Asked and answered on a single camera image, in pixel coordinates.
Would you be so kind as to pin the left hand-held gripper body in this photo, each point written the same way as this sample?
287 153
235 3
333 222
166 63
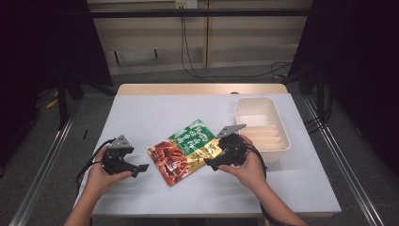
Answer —
116 156

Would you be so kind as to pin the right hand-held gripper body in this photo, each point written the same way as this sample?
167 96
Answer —
232 147

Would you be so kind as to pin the green and red snack packet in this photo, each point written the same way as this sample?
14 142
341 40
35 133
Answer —
184 151

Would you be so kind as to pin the person's right hand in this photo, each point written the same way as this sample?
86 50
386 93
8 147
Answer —
247 168

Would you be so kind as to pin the person's left hand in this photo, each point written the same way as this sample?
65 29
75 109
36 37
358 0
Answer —
102 179

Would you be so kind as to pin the white plastic bin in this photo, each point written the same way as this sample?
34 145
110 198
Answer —
263 127

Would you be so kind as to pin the black metal stand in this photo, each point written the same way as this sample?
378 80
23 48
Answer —
62 103

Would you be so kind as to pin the black curtain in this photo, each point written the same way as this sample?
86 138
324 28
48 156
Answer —
44 59
354 72

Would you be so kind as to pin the black horizontal metal bar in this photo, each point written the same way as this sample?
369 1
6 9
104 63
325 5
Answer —
199 12

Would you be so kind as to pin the metal floor rail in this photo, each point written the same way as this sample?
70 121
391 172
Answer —
343 163
40 166

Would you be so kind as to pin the white wall socket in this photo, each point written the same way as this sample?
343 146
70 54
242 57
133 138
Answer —
186 3

